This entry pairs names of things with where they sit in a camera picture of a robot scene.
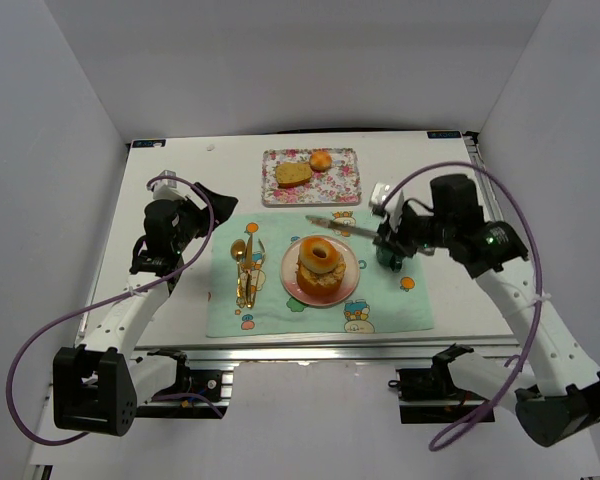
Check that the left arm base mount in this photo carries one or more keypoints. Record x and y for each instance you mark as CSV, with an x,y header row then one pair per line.
x,y
169,385

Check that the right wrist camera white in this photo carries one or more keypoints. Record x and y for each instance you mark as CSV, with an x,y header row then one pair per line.
x,y
388,207

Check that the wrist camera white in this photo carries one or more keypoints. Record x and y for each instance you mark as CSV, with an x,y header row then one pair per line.
x,y
388,207
166,188

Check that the blue label sticker right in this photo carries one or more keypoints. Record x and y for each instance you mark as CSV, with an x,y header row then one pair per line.
x,y
444,134

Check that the floral rectangular tray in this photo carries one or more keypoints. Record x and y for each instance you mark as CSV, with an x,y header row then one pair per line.
x,y
338,186

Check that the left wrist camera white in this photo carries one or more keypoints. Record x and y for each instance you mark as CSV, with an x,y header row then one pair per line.
x,y
166,188

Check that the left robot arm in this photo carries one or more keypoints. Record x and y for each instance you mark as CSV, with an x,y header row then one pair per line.
x,y
98,385

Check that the mint cartoon placemat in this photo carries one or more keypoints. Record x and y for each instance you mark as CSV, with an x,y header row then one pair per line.
x,y
383,302

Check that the small round bun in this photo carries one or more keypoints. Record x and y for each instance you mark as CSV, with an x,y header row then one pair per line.
x,y
320,161

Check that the gold spoon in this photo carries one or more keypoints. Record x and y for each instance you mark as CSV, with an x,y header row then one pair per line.
x,y
237,250

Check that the sliced loaf bread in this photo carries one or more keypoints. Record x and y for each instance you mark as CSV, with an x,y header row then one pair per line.
x,y
290,175

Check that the blue label sticker left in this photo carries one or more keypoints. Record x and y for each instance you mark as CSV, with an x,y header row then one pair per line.
x,y
148,143

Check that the ring donut bread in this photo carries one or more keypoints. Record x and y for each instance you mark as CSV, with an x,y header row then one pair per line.
x,y
318,255

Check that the green mug white inside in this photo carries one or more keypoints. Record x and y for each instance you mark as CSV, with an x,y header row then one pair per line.
x,y
387,258

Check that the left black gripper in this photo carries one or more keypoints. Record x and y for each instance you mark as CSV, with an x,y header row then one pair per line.
x,y
200,209

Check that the aluminium table frame rail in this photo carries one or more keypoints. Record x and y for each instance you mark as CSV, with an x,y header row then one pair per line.
x,y
494,213

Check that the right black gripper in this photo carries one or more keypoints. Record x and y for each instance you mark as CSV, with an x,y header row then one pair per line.
x,y
393,240

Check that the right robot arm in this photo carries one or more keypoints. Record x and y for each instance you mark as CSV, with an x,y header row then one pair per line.
x,y
554,388

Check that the large crumb-topped muffin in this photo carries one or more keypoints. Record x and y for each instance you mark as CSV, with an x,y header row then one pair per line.
x,y
320,285

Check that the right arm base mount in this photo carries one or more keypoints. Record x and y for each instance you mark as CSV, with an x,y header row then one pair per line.
x,y
429,396

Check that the gold knife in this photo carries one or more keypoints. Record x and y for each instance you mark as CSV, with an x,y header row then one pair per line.
x,y
248,270

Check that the blue label sticker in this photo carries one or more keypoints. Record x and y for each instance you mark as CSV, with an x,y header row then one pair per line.
x,y
444,134
148,143

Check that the pink white ceramic plate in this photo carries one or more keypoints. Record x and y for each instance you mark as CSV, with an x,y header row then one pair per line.
x,y
288,275

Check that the silver metal tongs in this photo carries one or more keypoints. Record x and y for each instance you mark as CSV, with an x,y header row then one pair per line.
x,y
340,227

